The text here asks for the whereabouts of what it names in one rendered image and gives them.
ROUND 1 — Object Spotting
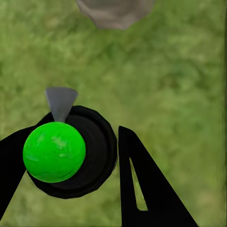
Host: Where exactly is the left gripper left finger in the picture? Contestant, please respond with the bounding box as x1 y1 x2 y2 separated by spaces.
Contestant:
0 127 33 220

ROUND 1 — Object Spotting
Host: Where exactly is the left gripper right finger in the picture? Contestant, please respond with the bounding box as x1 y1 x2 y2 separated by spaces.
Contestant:
118 126 198 227

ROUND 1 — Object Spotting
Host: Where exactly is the pesticide atomizer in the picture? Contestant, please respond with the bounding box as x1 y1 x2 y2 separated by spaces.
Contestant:
23 86 118 199

